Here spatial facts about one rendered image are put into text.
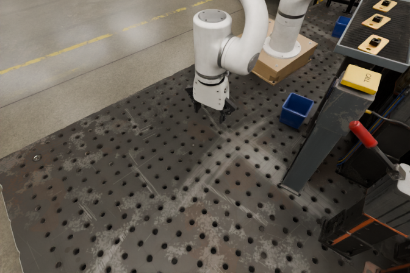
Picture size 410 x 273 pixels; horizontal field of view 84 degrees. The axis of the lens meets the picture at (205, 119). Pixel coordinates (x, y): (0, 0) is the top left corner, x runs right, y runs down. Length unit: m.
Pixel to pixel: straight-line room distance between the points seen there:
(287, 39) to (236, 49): 0.69
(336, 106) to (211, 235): 0.49
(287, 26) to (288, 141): 0.51
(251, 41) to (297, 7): 0.63
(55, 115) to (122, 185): 1.52
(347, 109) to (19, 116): 2.36
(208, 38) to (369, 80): 0.32
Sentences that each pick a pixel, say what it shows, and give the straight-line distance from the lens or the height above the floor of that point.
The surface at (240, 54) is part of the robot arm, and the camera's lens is 0.50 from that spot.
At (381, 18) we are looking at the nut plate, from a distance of 0.75.
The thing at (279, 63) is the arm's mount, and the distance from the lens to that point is 1.17.
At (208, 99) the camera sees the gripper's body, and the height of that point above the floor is 0.98.
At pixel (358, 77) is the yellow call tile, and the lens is 0.53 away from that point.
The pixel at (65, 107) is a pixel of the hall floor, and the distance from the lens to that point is 2.33.
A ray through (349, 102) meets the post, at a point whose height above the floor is 1.12.
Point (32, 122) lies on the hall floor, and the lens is 2.35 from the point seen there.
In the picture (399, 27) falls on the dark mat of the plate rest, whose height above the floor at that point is 1.16.
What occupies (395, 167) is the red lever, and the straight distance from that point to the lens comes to 0.54.
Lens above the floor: 1.44
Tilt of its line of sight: 49 degrees down
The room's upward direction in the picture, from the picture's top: straight up
